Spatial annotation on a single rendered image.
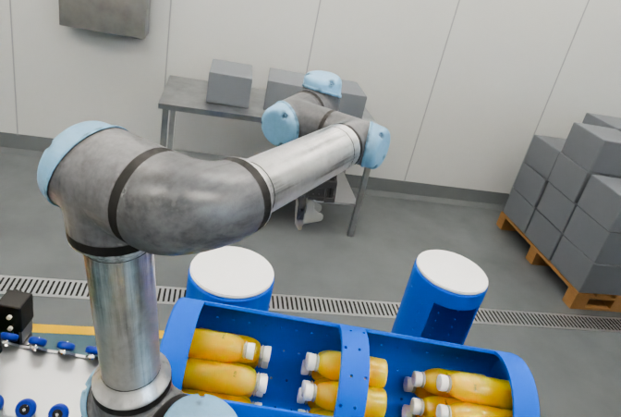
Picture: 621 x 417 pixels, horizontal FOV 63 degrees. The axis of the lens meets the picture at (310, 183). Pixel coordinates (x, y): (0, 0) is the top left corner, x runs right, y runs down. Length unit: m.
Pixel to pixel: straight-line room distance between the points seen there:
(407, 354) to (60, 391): 0.90
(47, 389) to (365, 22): 3.64
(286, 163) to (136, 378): 0.38
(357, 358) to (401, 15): 3.60
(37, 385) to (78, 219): 0.95
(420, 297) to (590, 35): 3.77
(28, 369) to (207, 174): 1.11
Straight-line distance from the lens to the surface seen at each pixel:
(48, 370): 1.57
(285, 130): 0.87
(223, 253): 1.80
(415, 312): 2.04
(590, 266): 4.20
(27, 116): 4.83
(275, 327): 1.42
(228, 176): 0.56
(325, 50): 4.42
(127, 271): 0.68
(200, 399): 0.85
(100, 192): 0.58
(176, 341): 1.21
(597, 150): 4.24
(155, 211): 0.54
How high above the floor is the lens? 2.05
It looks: 25 degrees down
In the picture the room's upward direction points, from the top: 12 degrees clockwise
